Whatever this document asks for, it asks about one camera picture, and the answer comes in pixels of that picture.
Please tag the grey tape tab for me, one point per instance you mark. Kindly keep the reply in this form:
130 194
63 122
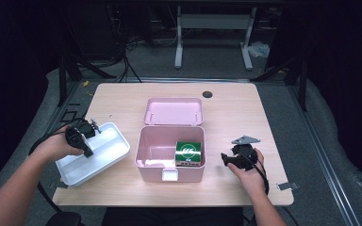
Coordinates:
54 185
287 186

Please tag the pink storage box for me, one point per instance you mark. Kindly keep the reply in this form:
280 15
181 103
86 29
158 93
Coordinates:
173 111

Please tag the green and white carton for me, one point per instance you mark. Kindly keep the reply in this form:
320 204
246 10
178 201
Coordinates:
188 152

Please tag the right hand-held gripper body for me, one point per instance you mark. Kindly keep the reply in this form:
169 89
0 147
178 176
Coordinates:
246 157

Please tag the white metal desk frame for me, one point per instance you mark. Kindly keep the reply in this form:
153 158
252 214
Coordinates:
215 22

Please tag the black metal stand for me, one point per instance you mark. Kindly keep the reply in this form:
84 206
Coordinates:
301 81
63 75

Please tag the person's left hand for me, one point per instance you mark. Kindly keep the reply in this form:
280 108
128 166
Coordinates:
55 146

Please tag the black table grommet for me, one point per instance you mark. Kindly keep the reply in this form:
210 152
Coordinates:
207 94

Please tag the person's dark clothing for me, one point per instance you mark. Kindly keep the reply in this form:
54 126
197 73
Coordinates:
172 217

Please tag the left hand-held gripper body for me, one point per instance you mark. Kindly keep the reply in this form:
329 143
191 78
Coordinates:
78 133

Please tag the person's right hand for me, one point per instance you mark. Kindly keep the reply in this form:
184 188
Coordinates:
253 182

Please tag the white divided tray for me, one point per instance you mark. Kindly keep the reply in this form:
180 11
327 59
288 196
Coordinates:
103 153

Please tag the clear plastic bag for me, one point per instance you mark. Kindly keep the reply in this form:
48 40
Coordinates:
259 49

